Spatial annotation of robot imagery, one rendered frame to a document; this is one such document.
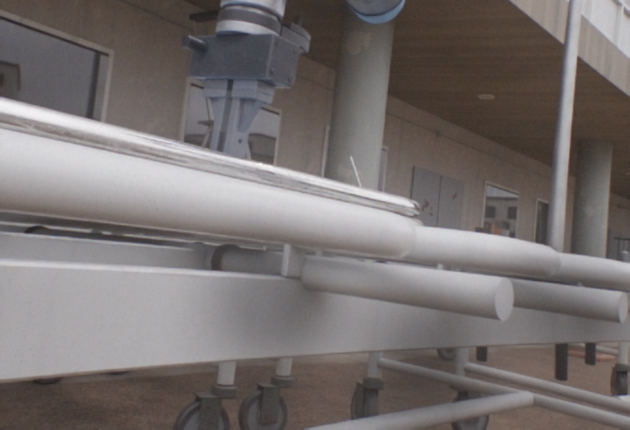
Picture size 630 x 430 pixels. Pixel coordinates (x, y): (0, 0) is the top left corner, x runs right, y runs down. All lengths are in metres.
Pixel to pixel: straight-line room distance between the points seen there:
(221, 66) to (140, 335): 0.45
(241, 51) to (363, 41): 6.97
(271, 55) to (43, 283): 0.45
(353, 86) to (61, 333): 7.28
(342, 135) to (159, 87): 2.22
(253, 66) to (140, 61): 7.40
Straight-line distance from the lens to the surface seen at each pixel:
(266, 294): 0.52
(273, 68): 0.79
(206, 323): 0.48
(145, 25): 8.30
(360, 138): 7.51
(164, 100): 8.34
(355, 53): 7.74
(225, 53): 0.83
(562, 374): 1.69
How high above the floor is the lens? 0.47
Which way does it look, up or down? 6 degrees up
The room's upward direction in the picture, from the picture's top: 6 degrees clockwise
